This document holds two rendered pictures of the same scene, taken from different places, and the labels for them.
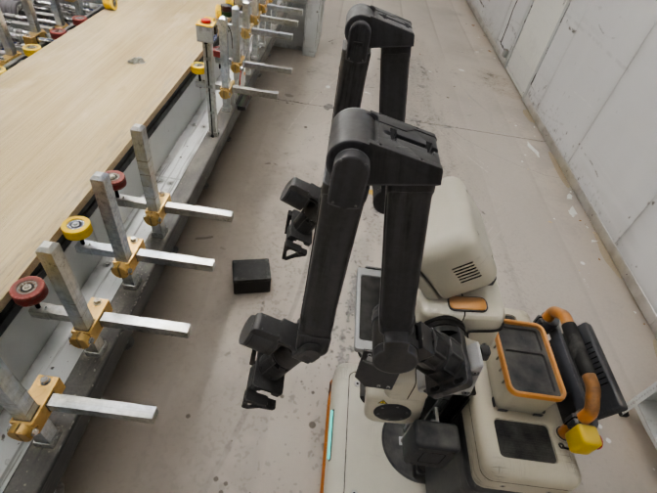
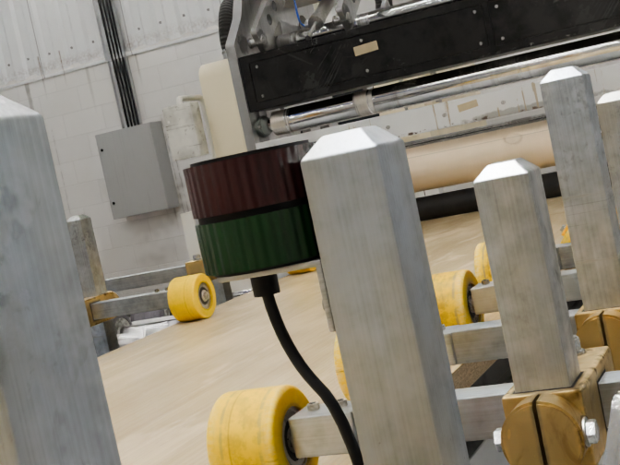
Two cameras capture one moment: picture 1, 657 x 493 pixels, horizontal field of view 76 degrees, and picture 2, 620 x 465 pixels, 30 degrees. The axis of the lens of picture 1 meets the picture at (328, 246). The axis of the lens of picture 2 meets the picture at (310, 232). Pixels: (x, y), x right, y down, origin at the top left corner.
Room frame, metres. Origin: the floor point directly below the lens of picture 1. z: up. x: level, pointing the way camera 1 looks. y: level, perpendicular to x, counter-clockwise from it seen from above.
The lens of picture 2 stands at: (1.88, 0.49, 1.14)
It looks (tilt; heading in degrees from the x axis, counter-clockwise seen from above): 4 degrees down; 27
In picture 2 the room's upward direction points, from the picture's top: 12 degrees counter-clockwise
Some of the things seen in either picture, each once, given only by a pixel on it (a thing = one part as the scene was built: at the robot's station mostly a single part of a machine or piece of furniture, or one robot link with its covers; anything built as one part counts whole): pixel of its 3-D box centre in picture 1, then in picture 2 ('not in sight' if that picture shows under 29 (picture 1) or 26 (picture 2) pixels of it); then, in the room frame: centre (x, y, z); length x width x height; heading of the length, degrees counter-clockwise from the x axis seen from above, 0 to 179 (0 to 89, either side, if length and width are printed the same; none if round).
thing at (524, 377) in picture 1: (518, 366); not in sight; (0.67, -0.58, 0.87); 0.23 x 0.15 x 0.11; 3
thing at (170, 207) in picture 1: (173, 208); not in sight; (1.13, 0.58, 0.80); 0.43 x 0.03 x 0.04; 93
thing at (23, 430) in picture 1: (36, 407); not in sight; (0.36, 0.60, 0.82); 0.14 x 0.06 x 0.05; 3
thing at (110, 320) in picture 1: (111, 320); not in sight; (0.63, 0.56, 0.80); 0.43 x 0.03 x 0.04; 93
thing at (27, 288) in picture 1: (33, 299); not in sight; (0.62, 0.76, 0.85); 0.08 x 0.08 x 0.11
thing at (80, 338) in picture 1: (91, 323); not in sight; (0.61, 0.61, 0.81); 0.14 x 0.06 x 0.05; 3
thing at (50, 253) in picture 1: (77, 310); not in sight; (0.58, 0.61, 0.89); 0.04 x 0.04 x 0.48; 3
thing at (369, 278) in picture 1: (384, 320); not in sight; (0.65, -0.17, 0.99); 0.28 x 0.16 x 0.22; 3
